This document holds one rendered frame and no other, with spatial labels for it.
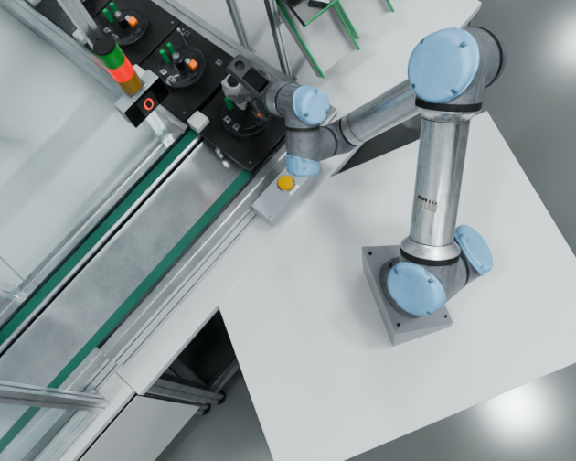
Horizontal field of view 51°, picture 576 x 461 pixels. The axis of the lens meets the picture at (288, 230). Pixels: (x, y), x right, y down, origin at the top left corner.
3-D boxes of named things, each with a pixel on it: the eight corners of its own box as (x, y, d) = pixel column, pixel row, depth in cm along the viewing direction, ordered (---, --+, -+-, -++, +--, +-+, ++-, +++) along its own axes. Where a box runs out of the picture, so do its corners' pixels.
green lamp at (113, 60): (130, 58, 130) (121, 43, 125) (113, 73, 129) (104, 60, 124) (114, 46, 131) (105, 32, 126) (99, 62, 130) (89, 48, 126)
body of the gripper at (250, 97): (254, 118, 148) (280, 125, 139) (233, 92, 143) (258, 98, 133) (274, 96, 149) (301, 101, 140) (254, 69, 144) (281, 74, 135)
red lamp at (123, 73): (138, 70, 134) (130, 58, 130) (122, 86, 133) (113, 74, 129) (123, 59, 136) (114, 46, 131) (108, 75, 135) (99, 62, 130)
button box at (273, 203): (323, 171, 165) (321, 162, 159) (273, 228, 162) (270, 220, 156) (304, 157, 167) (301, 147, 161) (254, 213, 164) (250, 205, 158)
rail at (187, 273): (338, 126, 173) (336, 106, 163) (126, 366, 159) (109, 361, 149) (324, 116, 175) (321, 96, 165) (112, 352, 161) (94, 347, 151)
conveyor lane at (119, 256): (312, 126, 175) (308, 109, 165) (111, 350, 161) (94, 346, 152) (240, 77, 183) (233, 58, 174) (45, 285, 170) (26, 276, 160)
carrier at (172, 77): (242, 65, 174) (232, 38, 162) (186, 124, 170) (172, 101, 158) (184, 26, 181) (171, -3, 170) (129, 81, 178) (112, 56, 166)
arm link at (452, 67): (465, 302, 125) (508, 27, 104) (433, 331, 114) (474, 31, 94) (414, 284, 132) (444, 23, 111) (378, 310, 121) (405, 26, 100)
